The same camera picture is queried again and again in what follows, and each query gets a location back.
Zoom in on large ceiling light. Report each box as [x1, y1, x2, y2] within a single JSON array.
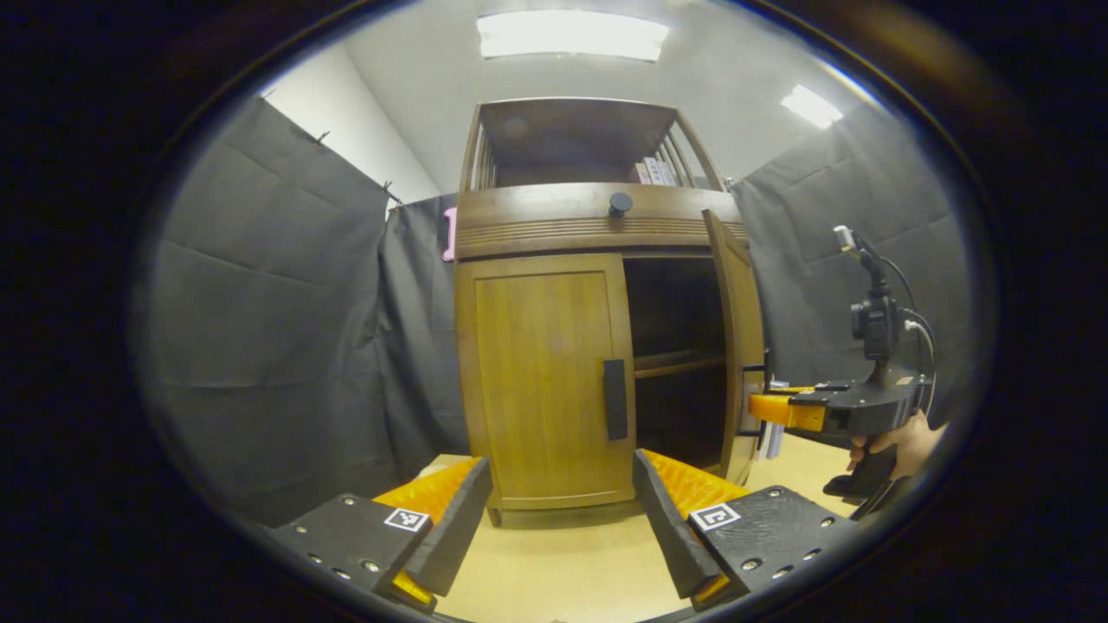
[[476, 10, 670, 63]]

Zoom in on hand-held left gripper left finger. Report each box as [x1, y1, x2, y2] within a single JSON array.
[[268, 456, 493, 613]]

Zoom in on brown wooden shoe cabinet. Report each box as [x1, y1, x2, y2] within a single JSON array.
[[454, 97, 767, 529]]

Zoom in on black backdrop cloth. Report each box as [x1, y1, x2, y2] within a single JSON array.
[[138, 95, 975, 529]]

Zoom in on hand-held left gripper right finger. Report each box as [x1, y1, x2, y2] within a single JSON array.
[[632, 448, 858, 611]]

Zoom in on wooden shoe cabinet door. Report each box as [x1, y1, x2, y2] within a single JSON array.
[[456, 254, 637, 511], [703, 209, 773, 485]]

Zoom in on small ceiling light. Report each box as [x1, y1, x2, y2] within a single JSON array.
[[781, 84, 844, 130]]

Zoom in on black cable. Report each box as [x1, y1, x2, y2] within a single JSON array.
[[866, 251, 939, 416]]

